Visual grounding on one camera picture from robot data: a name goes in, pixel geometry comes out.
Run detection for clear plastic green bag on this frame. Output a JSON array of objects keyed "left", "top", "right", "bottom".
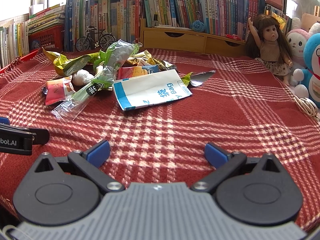
[{"left": 51, "top": 66, "right": 117, "bottom": 120}]

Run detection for orange red snack packet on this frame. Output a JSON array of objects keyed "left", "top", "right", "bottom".
[{"left": 45, "top": 75, "right": 75, "bottom": 106}]

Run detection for silver yellow torn wrapper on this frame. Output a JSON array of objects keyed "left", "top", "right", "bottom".
[{"left": 181, "top": 70, "right": 216, "bottom": 87}]

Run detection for white tissue ball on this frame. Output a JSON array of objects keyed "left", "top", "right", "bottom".
[{"left": 72, "top": 69, "right": 94, "bottom": 86}]

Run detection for gold yellow snack wrapper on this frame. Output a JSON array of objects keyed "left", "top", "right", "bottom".
[{"left": 42, "top": 48, "right": 91, "bottom": 77}]

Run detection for white blue paper bag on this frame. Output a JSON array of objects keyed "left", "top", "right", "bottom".
[{"left": 113, "top": 69, "right": 192, "bottom": 111}]

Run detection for green white wrapper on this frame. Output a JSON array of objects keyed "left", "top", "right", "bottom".
[{"left": 93, "top": 40, "right": 142, "bottom": 71}]

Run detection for orange gold foil wrapper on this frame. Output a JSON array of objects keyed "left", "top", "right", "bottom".
[{"left": 117, "top": 65, "right": 159, "bottom": 80}]

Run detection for stack of flat books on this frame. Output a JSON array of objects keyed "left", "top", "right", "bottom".
[{"left": 28, "top": 4, "right": 65, "bottom": 35}]

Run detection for row of upright books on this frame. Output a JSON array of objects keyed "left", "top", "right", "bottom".
[{"left": 64, "top": 0, "right": 143, "bottom": 51}]

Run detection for books on wooden organizer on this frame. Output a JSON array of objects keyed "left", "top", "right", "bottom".
[{"left": 144, "top": 0, "right": 265, "bottom": 41}]

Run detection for red plaid tablecloth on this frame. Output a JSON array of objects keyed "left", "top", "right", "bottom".
[{"left": 1, "top": 49, "right": 319, "bottom": 230}]

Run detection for red plastic crate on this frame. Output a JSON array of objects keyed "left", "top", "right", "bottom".
[{"left": 28, "top": 24, "right": 65, "bottom": 52}]

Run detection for miniature black bicycle model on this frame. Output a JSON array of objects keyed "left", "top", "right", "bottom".
[{"left": 75, "top": 25, "right": 116, "bottom": 52}]

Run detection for blue Doraemon plush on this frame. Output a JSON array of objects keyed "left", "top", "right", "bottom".
[{"left": 293, "top": 33, "right": 320, "bottom": 107}]

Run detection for brown haired doll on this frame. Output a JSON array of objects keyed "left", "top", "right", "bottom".
[{"left": 245, "top": 15, "right": 293, "bottom": 85}]

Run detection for wooden drawer desk organizer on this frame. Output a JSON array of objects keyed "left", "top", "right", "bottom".
[{"left": 140, "top": 18, "right": 246, "bottom": 57}]

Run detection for blue yarn rose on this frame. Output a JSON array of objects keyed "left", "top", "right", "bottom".
[{"left": 191, "top": 20, "right": 205, "bottom": 33}]

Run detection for pink white bunny plush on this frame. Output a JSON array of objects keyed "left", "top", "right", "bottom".
[{"left": 286, "top": 17, "right": 319, "bottom": 73}]

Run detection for white coiled cable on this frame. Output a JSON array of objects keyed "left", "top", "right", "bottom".
[{"left": 292, "top": 95, "right": 320, "bottom": 122}]

